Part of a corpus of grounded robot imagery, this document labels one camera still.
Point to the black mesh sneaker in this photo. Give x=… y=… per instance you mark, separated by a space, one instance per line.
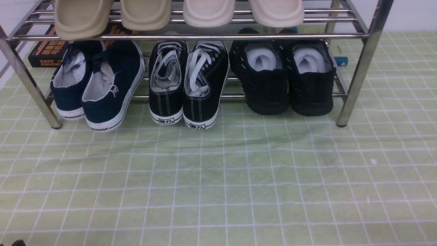
x=258 y=66
x=310 y=73

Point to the cream slipper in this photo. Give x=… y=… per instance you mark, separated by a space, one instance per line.
x=208 y=13
x=278 y=13

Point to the stainless steel shoe rack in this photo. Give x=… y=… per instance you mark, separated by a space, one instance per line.
x=342 y=21

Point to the black canvas sneaker right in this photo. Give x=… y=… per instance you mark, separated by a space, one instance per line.
x=207 y=70

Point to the black canvas sneaker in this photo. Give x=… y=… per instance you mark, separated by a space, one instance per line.
x=166 y=72
x=207 y=70

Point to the green checkered tablecloth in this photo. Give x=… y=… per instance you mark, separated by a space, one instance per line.
x=249 y=180

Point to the black canvas sneaker left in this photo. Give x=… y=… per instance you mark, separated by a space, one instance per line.
x=166 y=72

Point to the navy canvas shoe right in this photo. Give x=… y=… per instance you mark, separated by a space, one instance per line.
x=117 y=72

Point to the navy canvas shoe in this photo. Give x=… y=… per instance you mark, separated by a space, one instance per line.
x=117 y=72
x=72 y=76

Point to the tan slipper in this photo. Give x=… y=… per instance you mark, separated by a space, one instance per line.
x=81 y=19
x=145 y=15

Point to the blue white book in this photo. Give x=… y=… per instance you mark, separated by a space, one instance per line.
x=334 y=45

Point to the navy canvas shoe left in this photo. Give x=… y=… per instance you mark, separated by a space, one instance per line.
x=72 y=76

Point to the tan slipper far left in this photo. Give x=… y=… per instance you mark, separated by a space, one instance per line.
x=81 y=19

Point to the black orange book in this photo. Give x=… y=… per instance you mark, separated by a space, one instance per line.
x=50 y=53

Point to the dark object bottom left corner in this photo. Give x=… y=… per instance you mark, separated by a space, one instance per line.
x=19 y=243

